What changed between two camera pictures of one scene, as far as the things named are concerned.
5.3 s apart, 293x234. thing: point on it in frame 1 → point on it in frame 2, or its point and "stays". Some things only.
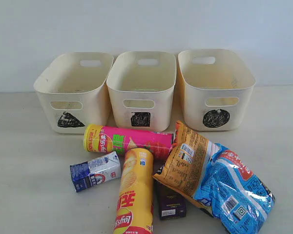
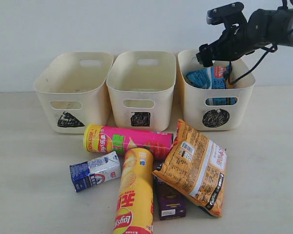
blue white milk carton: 97,171 stays
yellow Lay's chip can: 135,213 stays
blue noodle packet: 233,193 → 212,78
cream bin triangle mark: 72,87 stays
